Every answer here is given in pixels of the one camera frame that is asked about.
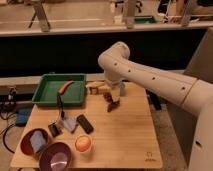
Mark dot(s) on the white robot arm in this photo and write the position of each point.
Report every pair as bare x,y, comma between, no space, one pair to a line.
190,93

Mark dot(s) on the purple bowl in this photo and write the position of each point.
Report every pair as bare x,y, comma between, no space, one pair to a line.
56,157

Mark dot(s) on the blue sponge in bowl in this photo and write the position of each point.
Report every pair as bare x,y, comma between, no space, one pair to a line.
37,141

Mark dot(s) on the brown bowl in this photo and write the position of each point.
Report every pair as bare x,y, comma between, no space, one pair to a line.
26,147

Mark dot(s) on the dark grape bunch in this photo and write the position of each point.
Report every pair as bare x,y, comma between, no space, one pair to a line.
111,103

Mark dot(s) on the blue cup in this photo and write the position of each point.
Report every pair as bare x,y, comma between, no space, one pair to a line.
122,89

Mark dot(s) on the green plastic tray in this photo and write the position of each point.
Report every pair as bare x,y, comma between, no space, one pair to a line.
70,88

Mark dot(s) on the orange carrot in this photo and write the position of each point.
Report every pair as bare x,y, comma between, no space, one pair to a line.
65,86

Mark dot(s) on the black remote control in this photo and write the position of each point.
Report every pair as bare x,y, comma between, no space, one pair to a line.
85,124

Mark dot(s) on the grey folded cloth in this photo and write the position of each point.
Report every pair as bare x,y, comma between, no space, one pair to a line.
70,124

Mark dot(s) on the orange fruit in cup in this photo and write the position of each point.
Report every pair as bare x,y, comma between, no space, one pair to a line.
83,143

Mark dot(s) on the small black block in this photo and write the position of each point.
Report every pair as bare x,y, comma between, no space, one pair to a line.
54,130

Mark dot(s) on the blue box beside table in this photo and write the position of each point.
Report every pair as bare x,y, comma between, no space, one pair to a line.
22,116

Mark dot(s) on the black handled brush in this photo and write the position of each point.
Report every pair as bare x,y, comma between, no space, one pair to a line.
60,106

